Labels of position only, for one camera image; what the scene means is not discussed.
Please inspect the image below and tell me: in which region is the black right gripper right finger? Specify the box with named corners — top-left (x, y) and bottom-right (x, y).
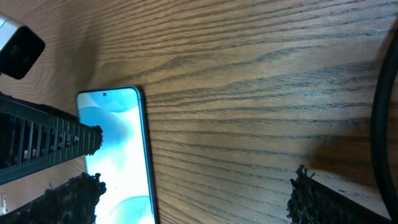
top-left (287, 165), bottom-right (392, 224)

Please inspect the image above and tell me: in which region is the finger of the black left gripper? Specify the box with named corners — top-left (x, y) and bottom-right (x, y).
top-left (1, 93), bottom-right (103, 185)

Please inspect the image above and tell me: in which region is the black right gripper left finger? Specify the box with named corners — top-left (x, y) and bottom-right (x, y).
top-left (1, 172), bottom-right (106, 224)

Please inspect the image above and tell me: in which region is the Samsung Galaxy smartphone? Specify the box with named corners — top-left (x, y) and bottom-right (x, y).
top-left (76, 86), bottom-right (159, 224)

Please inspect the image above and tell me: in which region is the black charger cable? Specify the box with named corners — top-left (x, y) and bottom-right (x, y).
top-left (370, 29), bottom-right (398, 224)

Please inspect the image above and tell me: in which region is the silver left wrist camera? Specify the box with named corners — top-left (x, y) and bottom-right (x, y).
top-left (1, 13), bottom-right (45, 80)

